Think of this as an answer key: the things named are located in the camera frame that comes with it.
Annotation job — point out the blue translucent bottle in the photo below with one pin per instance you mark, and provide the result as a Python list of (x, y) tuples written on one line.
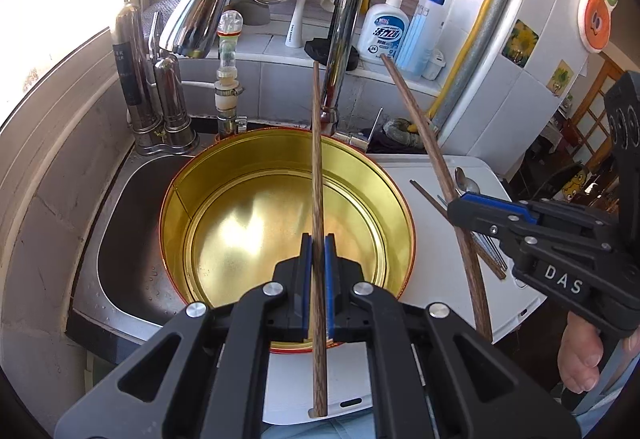
[(422, 36)]

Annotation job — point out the right hand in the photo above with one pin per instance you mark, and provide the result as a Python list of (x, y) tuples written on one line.
[(580, 352)]

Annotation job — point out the white cutting board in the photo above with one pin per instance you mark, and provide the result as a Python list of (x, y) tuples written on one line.
[(437, 275)]

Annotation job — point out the sunflower wall hook large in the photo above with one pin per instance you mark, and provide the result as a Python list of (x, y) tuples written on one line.
[(520, 44)]

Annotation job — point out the chrome filter faucet posts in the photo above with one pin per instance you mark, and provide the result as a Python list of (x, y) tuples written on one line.
[(151, 85)]

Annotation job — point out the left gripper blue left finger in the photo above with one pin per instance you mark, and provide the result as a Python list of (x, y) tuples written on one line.
[(291, 322)]

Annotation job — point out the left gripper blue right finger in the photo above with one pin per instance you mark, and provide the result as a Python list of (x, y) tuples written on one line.
[(341, 275)]

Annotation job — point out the dark cloth rag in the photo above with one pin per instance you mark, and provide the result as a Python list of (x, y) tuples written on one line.
[(394, 137)]

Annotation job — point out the orange fruit wall decoration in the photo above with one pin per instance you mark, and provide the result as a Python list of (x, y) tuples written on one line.
[(594, 18)]

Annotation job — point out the steel spoon green clover handle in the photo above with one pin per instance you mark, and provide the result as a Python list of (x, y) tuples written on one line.
[(464, 183)]

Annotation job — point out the long single wooden chopstick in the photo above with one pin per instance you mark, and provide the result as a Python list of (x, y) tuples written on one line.
[(318, 296)]

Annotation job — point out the small white container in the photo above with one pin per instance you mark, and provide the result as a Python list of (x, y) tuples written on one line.
[(435, 64)]

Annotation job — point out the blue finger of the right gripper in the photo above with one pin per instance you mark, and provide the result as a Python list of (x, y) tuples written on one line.
[(517, 209), (473, 217)]

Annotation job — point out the plain steel chopstick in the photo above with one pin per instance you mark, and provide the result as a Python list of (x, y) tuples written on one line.
[(491, 249)]

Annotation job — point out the red gold round tin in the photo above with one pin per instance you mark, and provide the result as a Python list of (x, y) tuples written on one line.
[(242, 205)]

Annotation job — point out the grey metal pipe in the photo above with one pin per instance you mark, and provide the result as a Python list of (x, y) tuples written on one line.
[(468, 60)]

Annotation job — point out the white hand soap pump bottle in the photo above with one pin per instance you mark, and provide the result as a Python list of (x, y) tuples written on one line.
[(384, 27)]

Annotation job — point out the yellow cartoon sign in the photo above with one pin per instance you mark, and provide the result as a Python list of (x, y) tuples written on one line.
[(575, 185)]

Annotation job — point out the steel sink basin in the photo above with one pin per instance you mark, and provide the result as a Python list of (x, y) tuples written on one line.
[(122, 284)]

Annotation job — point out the sunflower wall hook small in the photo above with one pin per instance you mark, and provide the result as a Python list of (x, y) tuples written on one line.
[(560, 78)]

